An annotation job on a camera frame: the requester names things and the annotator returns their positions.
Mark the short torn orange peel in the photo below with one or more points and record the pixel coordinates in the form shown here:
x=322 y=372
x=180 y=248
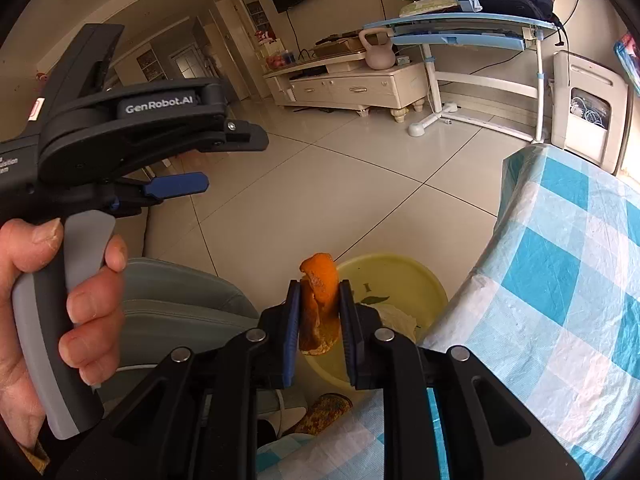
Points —
x=320 y=285

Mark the brown patterned slipper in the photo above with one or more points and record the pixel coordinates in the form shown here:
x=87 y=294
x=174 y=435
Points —
x=325 y=412

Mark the person's left forearm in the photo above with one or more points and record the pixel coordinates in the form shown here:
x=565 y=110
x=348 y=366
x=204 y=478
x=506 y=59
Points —
x=36 y=460

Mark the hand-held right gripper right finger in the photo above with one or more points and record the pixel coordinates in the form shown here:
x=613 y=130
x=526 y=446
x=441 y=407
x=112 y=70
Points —
x=348 y=345

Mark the colourful hanging bag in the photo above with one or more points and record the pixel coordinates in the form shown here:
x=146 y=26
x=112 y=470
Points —
x=631 y=60

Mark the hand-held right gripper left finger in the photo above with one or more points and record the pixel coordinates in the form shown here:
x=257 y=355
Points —
x=291 y=340

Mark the pink kettlebell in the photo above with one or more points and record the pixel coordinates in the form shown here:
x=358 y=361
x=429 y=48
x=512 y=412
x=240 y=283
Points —
x=377 y=57

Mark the brown box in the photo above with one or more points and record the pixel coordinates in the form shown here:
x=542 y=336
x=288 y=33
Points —
x=335 y=49

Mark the dark green stem scrap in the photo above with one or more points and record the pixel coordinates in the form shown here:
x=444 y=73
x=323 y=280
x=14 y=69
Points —
x=375 y=300

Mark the person's left hand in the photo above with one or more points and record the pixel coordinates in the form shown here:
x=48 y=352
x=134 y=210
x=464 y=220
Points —
x=12 y=350

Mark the glass door cabinet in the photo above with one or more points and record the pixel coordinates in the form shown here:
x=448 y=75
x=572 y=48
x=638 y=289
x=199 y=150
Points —
x=150 y=62

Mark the green printed sheet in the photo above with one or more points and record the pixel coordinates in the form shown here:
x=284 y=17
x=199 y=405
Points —
x=425 y=6

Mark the yellow plastic basin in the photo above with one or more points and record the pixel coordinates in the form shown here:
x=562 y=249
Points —
x=400 y=280

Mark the white air purifier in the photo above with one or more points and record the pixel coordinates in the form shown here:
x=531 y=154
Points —
x=590 y=70

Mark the grey padded chair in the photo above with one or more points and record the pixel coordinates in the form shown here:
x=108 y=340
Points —
x=175 y=300

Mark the cream television cabinet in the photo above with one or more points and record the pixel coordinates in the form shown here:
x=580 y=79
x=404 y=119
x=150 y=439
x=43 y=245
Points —
x=360 y=85

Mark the blue white study desk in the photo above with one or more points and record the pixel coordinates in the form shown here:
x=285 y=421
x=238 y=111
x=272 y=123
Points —
x=450 y=25

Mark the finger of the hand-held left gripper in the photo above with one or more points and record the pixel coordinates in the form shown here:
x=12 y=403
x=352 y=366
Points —
x=245 y=137
x=175 y=186

